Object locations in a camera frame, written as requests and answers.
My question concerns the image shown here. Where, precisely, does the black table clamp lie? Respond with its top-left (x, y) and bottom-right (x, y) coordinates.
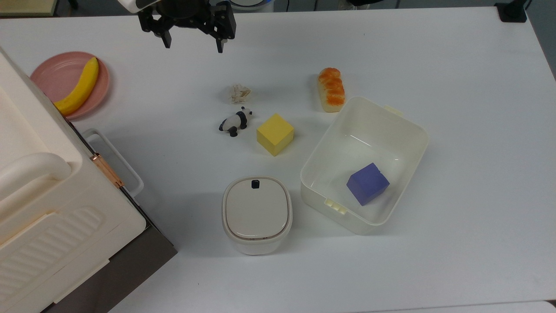
top-left (494, 0), bottom-right (529, 23)

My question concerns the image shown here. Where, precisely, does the pink plate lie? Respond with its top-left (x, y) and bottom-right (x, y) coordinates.
top-left (30, 52), bottom-right (110, 120)

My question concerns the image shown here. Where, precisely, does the white clear plastic frame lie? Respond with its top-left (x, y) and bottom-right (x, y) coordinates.
top-left (81, 128), bottom-right (144, 198)

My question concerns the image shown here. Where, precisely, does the large cream storage box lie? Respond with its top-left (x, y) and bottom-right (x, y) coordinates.
top-left (0, 47), bottom-right (178, 313)

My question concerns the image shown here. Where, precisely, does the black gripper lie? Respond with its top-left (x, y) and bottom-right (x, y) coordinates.
top-left (138, 0), bottom-right (238, 54)

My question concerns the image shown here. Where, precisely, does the yellow cube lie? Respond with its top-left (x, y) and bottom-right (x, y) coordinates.
top-left (256, 113), bottom-right (295, 157)

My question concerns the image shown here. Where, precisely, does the blue white round object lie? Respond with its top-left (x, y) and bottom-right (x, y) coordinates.
top-left (229, 0), bottom-right (275, 12)

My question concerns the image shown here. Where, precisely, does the orange glazed bread loaf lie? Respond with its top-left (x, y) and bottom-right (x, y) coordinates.
top-left (317, 67), bottom-right (346, 113)

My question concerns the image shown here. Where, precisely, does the cream plastic basket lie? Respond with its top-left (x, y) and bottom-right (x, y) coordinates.
top-left (300, 96), bottom-right (430, 236)

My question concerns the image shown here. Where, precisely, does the wooden desk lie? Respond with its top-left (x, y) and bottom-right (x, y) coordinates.
top-left (0, 0), bottom-right (58, 17)

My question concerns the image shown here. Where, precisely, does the crumpled beige paper ball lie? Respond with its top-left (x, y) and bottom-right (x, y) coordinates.
top-left (229, 84), bottom-right (252, 104)

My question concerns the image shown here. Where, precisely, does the yellow banana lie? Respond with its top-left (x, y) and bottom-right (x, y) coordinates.
top-left (54, 57), bottom-right (99, 116)

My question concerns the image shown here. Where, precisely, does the purple cube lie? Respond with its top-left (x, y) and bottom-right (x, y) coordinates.
top-left (346, 163), bottom-right (390, 206)

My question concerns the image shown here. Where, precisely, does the panda toy figure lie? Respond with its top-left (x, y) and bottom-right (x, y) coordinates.
top-left (218, 107), bottom-right (253, 137)

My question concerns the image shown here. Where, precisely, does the white lidded bin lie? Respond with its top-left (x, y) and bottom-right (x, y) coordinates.
top-left (222, 176), bottom-right (294, 256)

